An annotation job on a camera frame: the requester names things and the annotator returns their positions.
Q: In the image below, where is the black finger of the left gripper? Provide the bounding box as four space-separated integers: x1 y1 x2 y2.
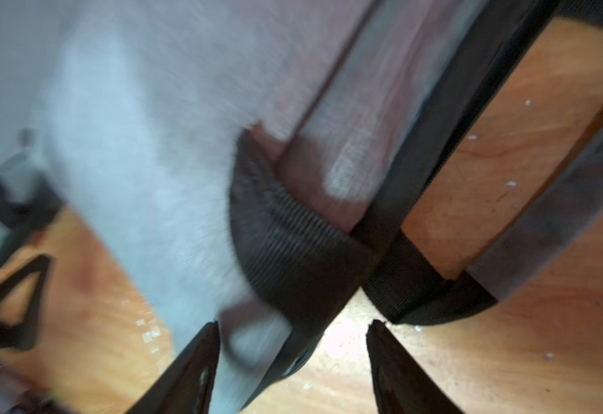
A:
0 255 52 351

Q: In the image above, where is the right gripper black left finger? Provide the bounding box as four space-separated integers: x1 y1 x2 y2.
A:
128 322 220 414

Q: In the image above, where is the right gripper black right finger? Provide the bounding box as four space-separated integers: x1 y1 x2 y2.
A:
366 320 463 414

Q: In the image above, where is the grey laptop bag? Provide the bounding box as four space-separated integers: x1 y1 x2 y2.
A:
42 1 603 413
0 1 78 268

